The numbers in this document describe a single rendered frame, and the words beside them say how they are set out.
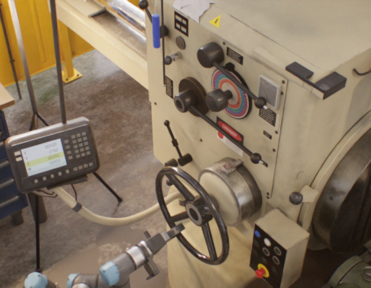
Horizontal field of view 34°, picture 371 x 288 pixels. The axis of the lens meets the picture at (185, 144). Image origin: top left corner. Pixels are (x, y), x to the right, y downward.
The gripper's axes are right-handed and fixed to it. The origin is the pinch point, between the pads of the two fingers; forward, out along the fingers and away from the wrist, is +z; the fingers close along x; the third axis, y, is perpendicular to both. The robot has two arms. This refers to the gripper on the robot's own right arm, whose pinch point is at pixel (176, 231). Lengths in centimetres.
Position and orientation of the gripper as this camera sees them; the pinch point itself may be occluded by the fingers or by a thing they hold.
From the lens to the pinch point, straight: 221.3
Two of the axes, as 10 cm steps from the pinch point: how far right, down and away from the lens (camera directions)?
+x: -2.9, 4.1, 8.6
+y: -5.7, -8.0, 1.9
